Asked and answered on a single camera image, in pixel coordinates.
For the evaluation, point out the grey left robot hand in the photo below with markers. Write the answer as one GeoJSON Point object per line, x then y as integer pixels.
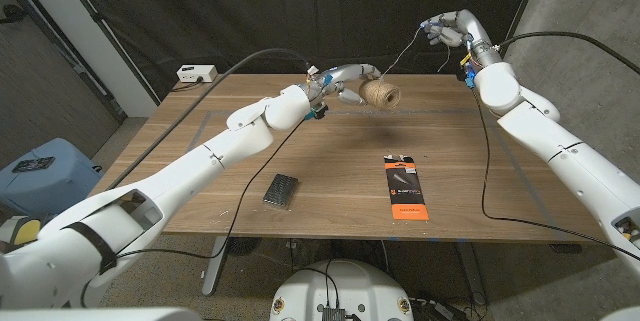
{"type": "Point", "coordinates": [345, 75]}

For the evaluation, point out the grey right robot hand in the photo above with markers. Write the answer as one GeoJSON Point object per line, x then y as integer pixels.
{"type": "Point", "coordinates": [465, 26]}

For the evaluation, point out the jute twine spool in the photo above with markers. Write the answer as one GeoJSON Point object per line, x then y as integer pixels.
{"type": "Point", "coordinates": [381, 95]}

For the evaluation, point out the jute twine strand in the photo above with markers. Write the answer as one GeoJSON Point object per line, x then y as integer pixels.
{"type": "Point", "coordinates": [400, 56]}

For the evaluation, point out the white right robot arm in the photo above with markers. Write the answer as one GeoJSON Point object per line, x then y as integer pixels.
{"type": "Point", "coordinates": [565, 151]}

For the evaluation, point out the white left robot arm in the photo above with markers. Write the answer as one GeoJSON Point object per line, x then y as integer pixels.
{"type": "Point", "coordinates": [175, 181]}

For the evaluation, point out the black backdrop pole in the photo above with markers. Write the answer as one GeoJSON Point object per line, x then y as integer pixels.
{"type": "Point", "coordinates": [521, 1]}
{"type": "Point", "coordinates": [95, 16]}

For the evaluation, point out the black backdrop curtain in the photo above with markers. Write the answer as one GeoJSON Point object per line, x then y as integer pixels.
{"type": "Point", "coordinates": [325, 1]}

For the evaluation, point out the orange and black flat package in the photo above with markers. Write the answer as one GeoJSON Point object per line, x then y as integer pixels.
{"type": "Point", "coordinates": [405, 186]}

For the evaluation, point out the grey metallic flat block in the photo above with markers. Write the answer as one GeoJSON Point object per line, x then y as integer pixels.
{"type": "Point", "coordinates": [281, 191]}

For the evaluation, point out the white power outlet box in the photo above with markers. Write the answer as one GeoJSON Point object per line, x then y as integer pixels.
{"type": "Point", "coordinates": [197, 73]}

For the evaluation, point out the black round floor fan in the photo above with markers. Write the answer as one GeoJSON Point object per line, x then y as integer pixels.
{"type": "Point", "coordinates": [244, 246]}

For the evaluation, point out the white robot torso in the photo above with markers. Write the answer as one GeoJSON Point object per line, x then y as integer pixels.
{"type": "Point", "coordinates": [350, 291]}

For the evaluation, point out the metal table leg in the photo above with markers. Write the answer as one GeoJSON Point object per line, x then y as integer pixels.
{"type": "Point", "coordinates": [215, 266]}
{"type": "Point", "coordinates": [467, 271]}

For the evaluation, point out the black torso connector module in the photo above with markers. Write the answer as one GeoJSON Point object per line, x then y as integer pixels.
{"type": "Point", "coordinates": [333, 314]}

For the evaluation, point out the floor power strip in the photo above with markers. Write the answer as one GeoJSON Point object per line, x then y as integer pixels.
{"type": "Point", "coordinates": [432, 309]}

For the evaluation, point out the blue stool with device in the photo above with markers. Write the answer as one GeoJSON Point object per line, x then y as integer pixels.
{"type": "Point", "coordinates": [50, 186]}

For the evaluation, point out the white robot head housing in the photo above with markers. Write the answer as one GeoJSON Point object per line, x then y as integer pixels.
{"type": "Point", "coordinates": [100, 315]}

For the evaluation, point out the black metal frame bar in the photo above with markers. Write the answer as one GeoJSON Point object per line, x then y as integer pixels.
{"type": "Point", "coordinates": [75, 66]}

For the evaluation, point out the black wall fixture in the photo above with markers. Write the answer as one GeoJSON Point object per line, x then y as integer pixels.
{"type": "Point", "coordinates": [12, 12]}

